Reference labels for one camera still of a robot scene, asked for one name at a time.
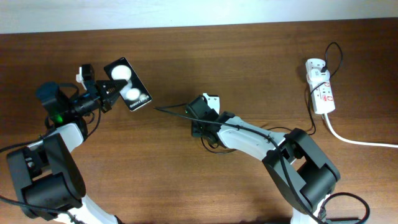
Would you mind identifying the black smartphone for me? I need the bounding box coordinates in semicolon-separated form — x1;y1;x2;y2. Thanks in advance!
104;57;152;111

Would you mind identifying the white power strip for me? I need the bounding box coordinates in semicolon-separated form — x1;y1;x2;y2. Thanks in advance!
305;58;335;114

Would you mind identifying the black USB charging cable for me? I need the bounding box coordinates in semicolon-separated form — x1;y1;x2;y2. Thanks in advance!
200;42;344;155

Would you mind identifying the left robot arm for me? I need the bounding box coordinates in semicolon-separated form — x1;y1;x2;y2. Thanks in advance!
1;80;127;223

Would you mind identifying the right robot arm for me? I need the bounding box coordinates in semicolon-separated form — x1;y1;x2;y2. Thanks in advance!
186;95;341;223

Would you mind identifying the white USB charger adapter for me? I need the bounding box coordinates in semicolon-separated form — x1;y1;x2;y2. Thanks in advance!
307;68;330;85

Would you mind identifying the white power strip cord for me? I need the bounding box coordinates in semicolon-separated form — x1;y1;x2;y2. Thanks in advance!
322;113;398;149

